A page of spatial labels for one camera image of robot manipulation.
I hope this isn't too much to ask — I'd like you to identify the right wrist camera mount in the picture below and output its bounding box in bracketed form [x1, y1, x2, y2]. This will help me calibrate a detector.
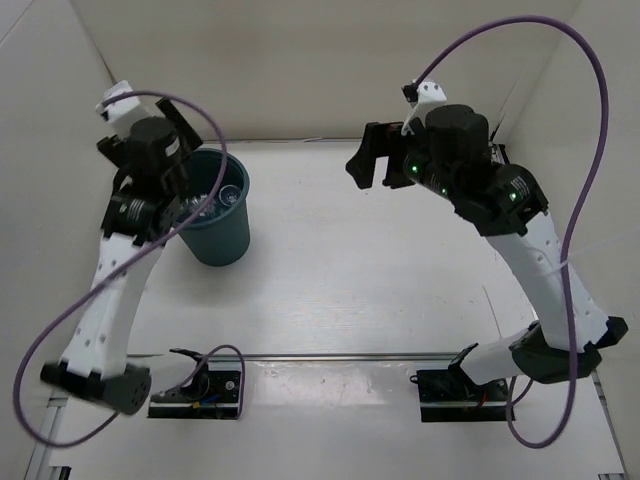
[401, 79, 447, 136]

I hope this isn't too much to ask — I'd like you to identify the dark teal plastic bin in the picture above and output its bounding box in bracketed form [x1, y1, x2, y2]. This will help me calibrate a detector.
[179, 148, 250, 267]

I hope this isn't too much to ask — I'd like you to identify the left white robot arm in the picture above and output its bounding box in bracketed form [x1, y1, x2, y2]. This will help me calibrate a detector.
[40, 97, 202, 415]

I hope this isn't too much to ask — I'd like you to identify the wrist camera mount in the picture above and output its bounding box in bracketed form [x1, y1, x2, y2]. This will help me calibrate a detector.
[96, 96, 151, 139]
[401, 79, 447, 136]

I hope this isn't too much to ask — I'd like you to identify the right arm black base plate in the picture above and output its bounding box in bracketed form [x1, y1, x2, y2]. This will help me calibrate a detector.
[409, 370, 515, 423]

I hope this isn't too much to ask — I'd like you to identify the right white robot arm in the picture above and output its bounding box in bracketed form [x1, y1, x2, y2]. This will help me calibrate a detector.
[346, 105, 628, 400]

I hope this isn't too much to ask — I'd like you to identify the clear bottle blue label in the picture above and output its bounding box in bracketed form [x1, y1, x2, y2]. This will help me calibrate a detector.
[218, 184, 242, 209]
[177, 194, 223, 224]

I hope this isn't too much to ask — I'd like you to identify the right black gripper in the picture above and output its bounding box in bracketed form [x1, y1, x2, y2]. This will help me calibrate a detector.
[346, 123, 462, 202]

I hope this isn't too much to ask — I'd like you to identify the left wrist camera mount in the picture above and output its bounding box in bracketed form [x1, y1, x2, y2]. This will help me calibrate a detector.
[96, 96, 151, 139]

